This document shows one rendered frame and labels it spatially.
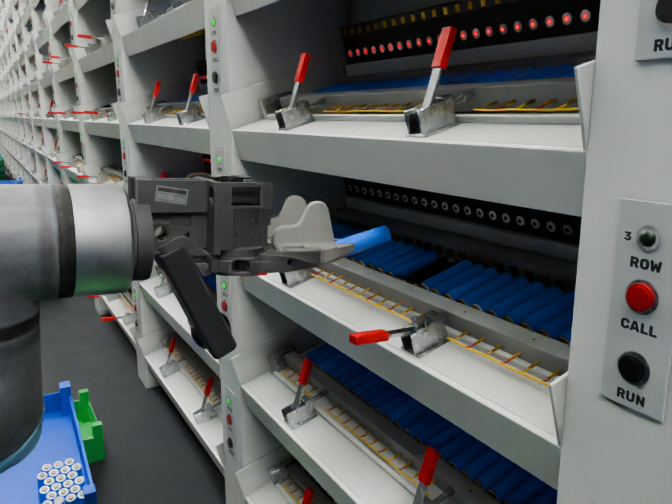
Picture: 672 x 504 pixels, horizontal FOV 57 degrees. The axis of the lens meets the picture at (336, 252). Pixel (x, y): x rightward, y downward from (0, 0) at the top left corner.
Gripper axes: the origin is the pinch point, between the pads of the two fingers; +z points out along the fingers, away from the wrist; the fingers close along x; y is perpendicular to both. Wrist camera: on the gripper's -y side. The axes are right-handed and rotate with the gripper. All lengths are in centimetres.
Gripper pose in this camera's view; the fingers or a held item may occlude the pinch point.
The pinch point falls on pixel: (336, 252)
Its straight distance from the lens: 61.6
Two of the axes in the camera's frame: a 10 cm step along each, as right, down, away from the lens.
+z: 8.7, -0.5, 4.9
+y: 0.5, -9.8, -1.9
